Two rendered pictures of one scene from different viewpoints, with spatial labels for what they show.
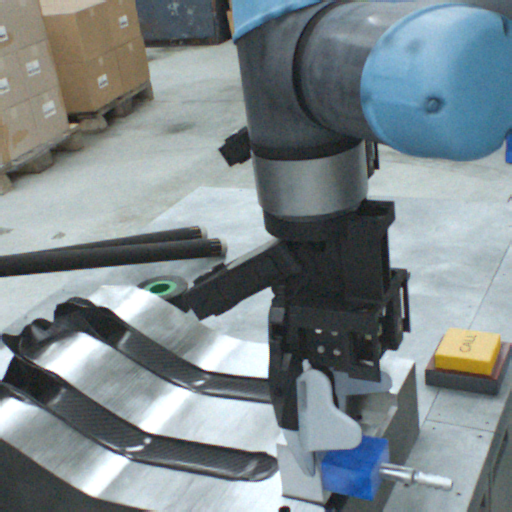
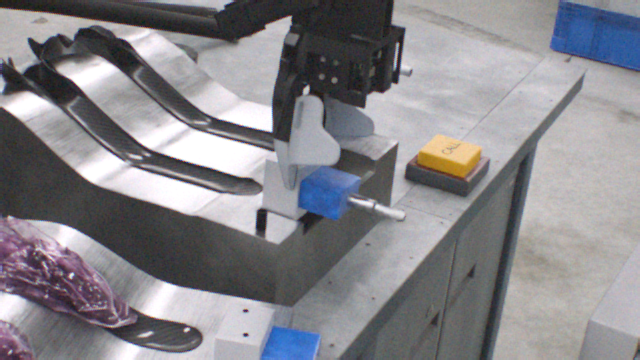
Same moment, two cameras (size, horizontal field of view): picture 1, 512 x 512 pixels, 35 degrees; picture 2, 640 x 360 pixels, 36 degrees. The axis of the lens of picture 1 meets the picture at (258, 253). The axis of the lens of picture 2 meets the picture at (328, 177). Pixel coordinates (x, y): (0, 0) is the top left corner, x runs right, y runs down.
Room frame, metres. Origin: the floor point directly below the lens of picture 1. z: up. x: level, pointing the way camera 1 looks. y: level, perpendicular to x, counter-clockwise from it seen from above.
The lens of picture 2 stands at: (-0.27, 0.02, 1.34)
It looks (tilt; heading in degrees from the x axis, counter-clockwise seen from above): 28 degrees down; 355
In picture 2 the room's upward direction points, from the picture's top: 6 degrees clockwise
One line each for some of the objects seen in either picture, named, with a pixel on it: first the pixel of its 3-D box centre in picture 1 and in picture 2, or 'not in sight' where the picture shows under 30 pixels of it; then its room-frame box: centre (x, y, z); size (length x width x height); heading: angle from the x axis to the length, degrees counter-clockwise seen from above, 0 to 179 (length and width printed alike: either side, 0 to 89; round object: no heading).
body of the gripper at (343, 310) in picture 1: (332, 282); (342, 24); (0.51, -0.05, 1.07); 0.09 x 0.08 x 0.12; 60
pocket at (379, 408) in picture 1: (366, 421); (344, 178); (0.62, -0.08, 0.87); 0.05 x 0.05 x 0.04; 60
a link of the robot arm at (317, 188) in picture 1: (312, 173); not in sight; (0.52, -0.04, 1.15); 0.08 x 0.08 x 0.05
